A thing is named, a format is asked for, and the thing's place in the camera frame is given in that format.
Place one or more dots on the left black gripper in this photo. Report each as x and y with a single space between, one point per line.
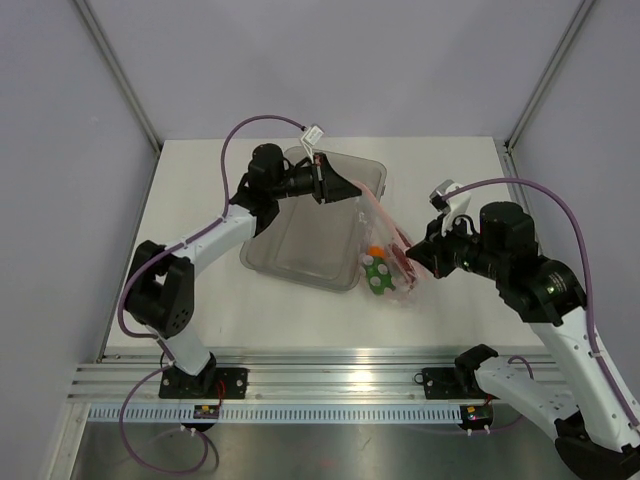
326 185

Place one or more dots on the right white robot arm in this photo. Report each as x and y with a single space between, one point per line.
588 427

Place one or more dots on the left aluminium frame post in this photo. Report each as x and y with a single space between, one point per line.
109 57

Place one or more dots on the orange fruit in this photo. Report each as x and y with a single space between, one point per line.
376 251

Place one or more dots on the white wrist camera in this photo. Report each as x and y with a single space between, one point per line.
309 138
450 201

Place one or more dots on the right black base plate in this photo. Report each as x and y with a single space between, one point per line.
440 383

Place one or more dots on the red toy lobster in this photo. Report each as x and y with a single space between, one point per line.
401 266

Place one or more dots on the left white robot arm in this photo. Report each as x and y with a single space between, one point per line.
160 289

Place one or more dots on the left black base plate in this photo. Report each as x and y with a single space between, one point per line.
220 383

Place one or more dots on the aluminium mounting rail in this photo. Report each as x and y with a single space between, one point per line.
278 376

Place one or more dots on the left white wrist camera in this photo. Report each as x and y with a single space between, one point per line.
309 138

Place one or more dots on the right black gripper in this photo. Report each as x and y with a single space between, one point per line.
432 252

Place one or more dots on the green bell pepper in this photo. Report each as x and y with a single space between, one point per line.
378 275

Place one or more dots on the clear zip top bag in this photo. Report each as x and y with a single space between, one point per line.
377 228

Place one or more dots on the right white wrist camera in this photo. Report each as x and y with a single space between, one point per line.
450 201

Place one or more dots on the white slotted cable duct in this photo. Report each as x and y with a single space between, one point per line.
279 414

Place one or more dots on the right aluminium frame post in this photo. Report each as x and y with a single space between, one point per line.
550 71

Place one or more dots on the clear grey plastic container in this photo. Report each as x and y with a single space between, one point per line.
296 238

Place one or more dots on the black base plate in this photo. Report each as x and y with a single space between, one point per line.
220 383
440 383

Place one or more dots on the aluminium frame post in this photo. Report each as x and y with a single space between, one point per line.
109 57
550 71

